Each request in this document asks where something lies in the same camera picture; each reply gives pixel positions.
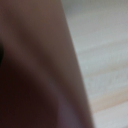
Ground dark brown drawer cabinet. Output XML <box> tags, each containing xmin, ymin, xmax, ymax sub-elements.
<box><xmin>0</xmin><ymin>0</ymin><xmax>97</xmax><ymax>128</ymax></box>

